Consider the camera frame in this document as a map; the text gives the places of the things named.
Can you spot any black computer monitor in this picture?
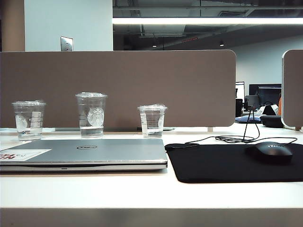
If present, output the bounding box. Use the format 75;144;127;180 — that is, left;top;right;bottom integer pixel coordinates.
249;83;283;107

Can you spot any narrow brown desk divider panel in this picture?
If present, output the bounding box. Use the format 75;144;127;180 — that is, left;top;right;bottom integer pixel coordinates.
281;49;303;130

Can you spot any small clear cup white label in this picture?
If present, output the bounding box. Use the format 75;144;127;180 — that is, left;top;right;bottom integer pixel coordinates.
137;104;168;139

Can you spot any black mouse pad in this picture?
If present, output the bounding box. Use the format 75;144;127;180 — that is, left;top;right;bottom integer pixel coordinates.
164;142;303;184

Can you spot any wide brown desk divider panel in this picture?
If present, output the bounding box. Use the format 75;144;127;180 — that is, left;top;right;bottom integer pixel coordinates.
0;49;237;130

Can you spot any long ceiling light strip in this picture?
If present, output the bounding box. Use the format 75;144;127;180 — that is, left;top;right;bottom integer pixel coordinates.
112;17;303;26

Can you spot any black mouse cable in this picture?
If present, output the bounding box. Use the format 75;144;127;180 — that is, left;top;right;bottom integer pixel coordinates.
164;105;300;150

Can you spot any white red laptop sticker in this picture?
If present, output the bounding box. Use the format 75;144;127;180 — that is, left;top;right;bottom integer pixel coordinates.
0;148;52;161

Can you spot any tall clear Starbucks logo cup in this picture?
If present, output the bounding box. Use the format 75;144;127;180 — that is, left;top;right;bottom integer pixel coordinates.
75;92;108;139

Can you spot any silver Dell laptop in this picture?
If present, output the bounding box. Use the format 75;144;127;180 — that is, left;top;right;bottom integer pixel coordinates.
0;138;169;174

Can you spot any clear plastic cup faded logo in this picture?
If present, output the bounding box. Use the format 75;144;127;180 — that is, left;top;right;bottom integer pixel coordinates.
11;100;47;142

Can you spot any metal wall switch plate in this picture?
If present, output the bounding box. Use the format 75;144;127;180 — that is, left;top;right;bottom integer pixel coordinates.
60;35;74;52

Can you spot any black computer mouse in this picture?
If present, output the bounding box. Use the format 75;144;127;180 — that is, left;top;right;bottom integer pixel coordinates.
244;141;294;164

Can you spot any black rounded pouch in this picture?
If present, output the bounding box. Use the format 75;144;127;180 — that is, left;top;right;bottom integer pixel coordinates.
259;114;286;128

